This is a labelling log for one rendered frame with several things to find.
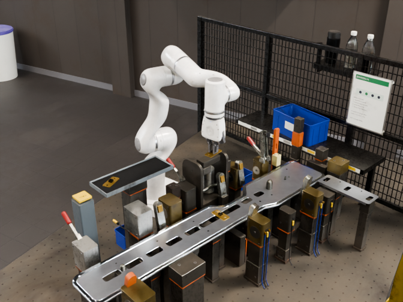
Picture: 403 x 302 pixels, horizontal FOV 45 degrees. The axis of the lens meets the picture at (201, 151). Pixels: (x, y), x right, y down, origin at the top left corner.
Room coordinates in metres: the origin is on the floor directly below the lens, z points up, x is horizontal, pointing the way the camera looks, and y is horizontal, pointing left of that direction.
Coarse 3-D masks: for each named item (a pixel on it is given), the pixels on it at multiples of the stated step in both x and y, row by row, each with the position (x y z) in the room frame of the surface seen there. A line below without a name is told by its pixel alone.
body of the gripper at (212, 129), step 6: (204, 120) 1.88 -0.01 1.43; (210, 120) 1.86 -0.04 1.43; (216, 120) 1.85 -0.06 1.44; (222, 120) 1.86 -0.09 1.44; (204, 126) 1.88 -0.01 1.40; (210, 126) 1.86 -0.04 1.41; (216, 126) 1.84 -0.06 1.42; (222, 126) 1.85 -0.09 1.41; (204, 132) 1.88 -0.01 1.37; (210, 132) 1.86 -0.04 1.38; (216, 132) 1.84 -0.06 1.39; (210, 138) 1.86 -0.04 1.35; (216, 138) 1.84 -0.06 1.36
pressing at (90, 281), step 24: (288, 168) 2.22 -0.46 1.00; (312, 168) 2.23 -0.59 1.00; (264, 192) 1.99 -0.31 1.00; (288, 192) 1.99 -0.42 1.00; (192, 216) 1.78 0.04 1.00; (216, 216) 1.79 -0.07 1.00; (240, 216) 1.78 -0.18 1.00; (144, 240) 1.61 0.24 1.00; (168, 240) 1.61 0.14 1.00; (192, 240) 1.61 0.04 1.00; (96, 264) 1.46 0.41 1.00; (120, 264) 1.46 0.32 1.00; (144, 264) 1.46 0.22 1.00; (168, 264) 1.47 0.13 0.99; (96, 288) 1.33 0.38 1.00; (120, 288) 1.33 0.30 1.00
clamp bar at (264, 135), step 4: (260, 132) 2.22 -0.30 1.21; (264, 132) 2.22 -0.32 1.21; (268, 132) 2.21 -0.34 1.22; (260, 136) 2.22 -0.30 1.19; (264, 136) 2.23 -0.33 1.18; (268, 136) 2.20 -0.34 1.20; (260, 140) 2.22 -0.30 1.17; (264, 140) 2.23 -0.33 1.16; (260, 144) 2.22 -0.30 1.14; (264, 144) 2.23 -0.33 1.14; (260, 148) 2.22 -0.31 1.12; (264, 148) 2.22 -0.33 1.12; (264, 152) 2.22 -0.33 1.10; (264, 156) 2.20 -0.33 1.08; (268, 156) 2.22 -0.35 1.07; (264, 160) 2.20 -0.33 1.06; (268, 160) 2.22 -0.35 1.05
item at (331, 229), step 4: (336, 192) 2.04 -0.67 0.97; (336, 196) 2.04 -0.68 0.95; (340, 196) 2.07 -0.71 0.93; (336, 200) 2.05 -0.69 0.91; (336, 204) 2.06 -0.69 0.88; (336, 208) 2.06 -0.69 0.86; (332, 212) 2.05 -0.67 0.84; (336, 212) 2.07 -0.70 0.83; (332, 216) 2.04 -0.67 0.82; (332, 220) 2.05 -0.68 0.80; (332, 224) 2.05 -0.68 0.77; (332, 228) 2.05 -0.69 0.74; (332, 232) 2.05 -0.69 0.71
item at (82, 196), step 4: (80, 192) 1.73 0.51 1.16; (84, 192) 1.73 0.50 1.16; (72, 196) 1.71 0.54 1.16; (76, 196) 1.70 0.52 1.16; (80, 196) 1.70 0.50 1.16; (84, 196) 1.70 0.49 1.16; (88, 196) 1.70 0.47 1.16; (76, 200) 1.68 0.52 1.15; (80, 200) 1.67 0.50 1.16; (84, 200) 1.68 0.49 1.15
